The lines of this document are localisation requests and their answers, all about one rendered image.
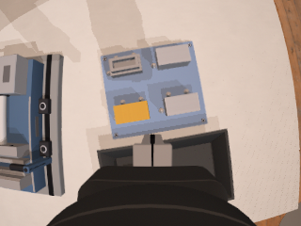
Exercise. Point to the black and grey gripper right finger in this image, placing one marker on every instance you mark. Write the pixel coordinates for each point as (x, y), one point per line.
(161, 152)

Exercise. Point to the yellow rectangular block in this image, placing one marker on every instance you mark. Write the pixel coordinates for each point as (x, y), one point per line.
(131, 112)

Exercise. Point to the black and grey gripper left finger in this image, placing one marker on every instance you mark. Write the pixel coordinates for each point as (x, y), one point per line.
(142, 152)

